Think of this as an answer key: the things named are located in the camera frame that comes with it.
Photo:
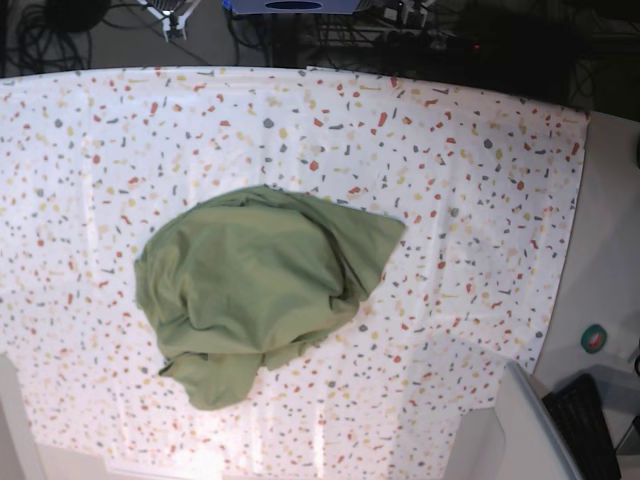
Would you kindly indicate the green t-shirt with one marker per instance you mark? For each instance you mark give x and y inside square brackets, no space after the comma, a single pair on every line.
[250,280]

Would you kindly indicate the terrazzo patterned tablecloth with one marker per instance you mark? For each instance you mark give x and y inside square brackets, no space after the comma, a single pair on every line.
[93,162]

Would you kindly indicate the white plastic bin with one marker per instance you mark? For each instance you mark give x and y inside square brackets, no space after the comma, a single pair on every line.
[514,439]

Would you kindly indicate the black keyboard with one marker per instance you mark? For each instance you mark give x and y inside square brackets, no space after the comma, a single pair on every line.
[576,411]

